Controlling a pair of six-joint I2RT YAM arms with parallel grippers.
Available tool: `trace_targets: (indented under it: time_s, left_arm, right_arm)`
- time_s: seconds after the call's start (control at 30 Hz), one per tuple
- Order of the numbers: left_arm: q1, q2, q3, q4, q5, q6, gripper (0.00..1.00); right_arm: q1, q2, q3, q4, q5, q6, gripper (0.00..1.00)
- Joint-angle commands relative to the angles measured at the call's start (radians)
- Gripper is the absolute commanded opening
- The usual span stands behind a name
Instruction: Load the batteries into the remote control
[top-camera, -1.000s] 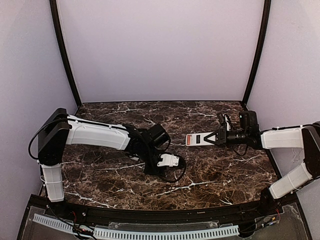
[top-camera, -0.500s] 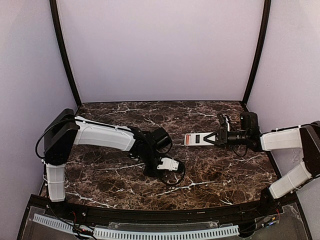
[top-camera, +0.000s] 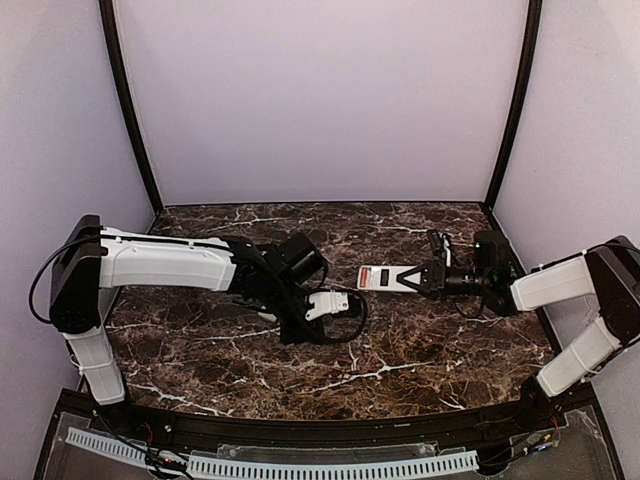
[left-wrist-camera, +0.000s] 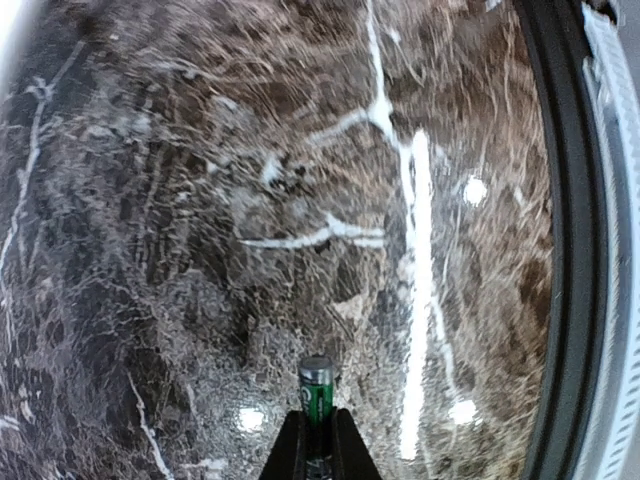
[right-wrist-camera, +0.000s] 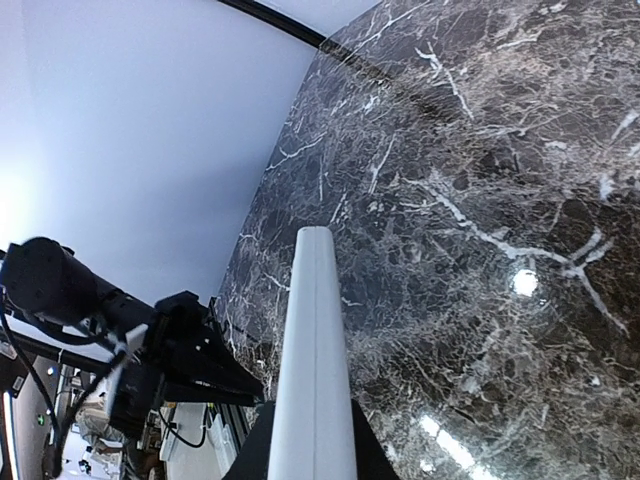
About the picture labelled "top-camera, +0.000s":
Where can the white red remote control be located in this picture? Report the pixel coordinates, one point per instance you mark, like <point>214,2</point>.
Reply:
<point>383,279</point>

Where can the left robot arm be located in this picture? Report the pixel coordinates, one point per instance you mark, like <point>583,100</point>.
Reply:
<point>96,257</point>

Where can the orange battery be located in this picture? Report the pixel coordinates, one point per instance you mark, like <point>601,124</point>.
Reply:
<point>365,277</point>

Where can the centre white cable duct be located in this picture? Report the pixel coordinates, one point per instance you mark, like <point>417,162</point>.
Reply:
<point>201,467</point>

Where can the white cable duct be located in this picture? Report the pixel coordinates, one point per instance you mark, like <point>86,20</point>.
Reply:
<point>201,467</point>
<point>106,447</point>

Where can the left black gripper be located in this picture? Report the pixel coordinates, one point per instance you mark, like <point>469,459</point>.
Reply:
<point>292,329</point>

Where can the black front rail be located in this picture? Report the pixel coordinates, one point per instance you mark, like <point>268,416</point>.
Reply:
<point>475,427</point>

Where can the left black frame post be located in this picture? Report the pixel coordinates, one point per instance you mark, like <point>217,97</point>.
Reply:
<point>128,111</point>

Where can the left white cable duct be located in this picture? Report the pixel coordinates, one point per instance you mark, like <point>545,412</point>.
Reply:
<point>106,447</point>

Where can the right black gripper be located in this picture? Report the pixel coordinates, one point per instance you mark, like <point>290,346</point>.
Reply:
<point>433,278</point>

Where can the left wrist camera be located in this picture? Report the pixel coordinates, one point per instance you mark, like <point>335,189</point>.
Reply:
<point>340,304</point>

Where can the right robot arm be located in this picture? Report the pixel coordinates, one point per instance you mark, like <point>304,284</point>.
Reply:
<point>609,271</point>

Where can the right black frame post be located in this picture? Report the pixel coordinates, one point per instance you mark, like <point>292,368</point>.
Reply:
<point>521,83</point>

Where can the black frame post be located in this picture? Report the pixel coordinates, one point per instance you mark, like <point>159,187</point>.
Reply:
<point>521,83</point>
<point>128,111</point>

